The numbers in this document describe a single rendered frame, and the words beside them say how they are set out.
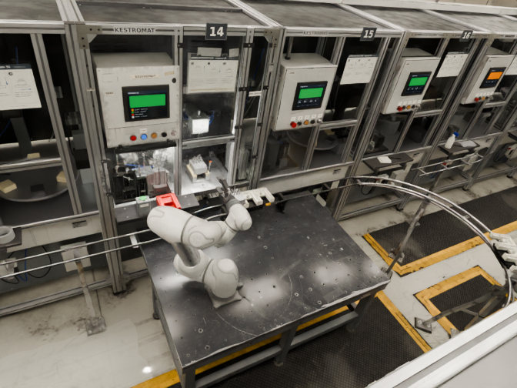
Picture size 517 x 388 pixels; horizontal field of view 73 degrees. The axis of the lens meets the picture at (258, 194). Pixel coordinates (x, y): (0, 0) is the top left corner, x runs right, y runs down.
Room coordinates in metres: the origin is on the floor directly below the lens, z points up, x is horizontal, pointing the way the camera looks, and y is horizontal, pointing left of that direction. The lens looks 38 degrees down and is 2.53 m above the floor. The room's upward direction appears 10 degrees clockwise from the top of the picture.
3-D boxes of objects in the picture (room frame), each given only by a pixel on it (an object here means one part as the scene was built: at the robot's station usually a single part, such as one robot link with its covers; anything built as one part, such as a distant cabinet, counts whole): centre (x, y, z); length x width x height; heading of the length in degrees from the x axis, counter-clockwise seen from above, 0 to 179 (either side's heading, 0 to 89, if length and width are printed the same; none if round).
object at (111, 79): (1.85, 0.79, 1.60); 0.42 x 0.29 x 0.46; 124
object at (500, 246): (1.98, -1.90, 0.84); 0.37 x 0.14 x 0.10; 2
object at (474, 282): (2.20, -2.14, 0.01); 1.00 x 0.55 x 0.01; 124
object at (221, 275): (1.32, 0.12, 0.85); 0.18 x 0.16 x 0.22; 76
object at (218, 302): (1.33, 0.09, 0.71); 0.22 x 0.18 x 0.06; 124
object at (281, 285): (1.68, -0.10, 0.66); 1.50 x 1.06 x 0.04; 124
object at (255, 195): (2.04, 0.06, 0.84); 0.36 x 0.14 x 0.10; 124
